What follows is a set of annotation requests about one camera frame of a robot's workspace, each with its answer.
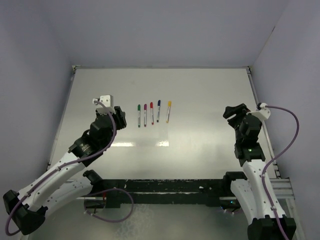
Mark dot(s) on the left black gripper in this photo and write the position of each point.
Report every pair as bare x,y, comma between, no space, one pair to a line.
119,116

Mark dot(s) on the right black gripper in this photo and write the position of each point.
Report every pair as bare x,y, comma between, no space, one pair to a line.
240,110

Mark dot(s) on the green marker pen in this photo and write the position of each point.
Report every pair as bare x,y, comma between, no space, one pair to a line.
139,119

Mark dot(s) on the purple marker pen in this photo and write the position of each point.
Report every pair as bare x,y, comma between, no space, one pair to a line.
145,117

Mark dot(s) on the red marker pen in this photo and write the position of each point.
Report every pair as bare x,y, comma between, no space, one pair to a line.
152,115

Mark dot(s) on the yellow marker pen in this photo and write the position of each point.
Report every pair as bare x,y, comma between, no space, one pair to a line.
168,114

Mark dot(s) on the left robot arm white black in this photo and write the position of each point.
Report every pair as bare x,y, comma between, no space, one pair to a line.
68,179

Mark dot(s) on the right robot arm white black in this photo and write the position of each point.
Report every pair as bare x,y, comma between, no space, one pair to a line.
252,187

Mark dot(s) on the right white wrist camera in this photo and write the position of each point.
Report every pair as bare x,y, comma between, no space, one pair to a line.
262,112

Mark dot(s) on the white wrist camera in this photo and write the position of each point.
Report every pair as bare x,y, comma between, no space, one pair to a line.
262,112
104,104

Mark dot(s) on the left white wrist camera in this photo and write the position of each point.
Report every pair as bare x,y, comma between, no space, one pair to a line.
104,104

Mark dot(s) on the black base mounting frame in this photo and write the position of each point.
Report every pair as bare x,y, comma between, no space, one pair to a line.
112,193

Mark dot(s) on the aluminium extrusion rail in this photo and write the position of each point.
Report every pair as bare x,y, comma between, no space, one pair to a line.
282,187

